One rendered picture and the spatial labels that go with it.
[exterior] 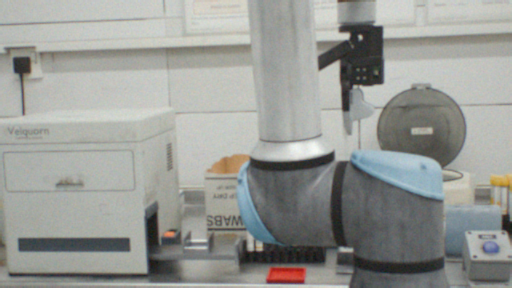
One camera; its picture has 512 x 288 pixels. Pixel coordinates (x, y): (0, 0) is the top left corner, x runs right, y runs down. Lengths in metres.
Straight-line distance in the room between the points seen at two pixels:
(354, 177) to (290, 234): 0.11
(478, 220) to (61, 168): 0.79
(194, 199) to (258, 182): 1.01
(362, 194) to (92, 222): 0.61
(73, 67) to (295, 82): 1.19
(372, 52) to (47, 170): 0.65
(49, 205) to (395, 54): 0.98
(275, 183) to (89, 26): 1.17
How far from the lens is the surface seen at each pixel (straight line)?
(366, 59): 1.29
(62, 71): 1.97
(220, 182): 1.51
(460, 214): 1.34
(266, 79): 0.85
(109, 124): 1.25
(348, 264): 1.26
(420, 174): 0.84
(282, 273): 1.26
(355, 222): 0.85
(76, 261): 1.32
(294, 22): 0.84
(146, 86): 1.89
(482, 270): 1.22
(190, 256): 1.26
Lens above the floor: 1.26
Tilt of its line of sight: 8 degrees down
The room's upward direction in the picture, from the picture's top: 2 degrees counter-clockwise
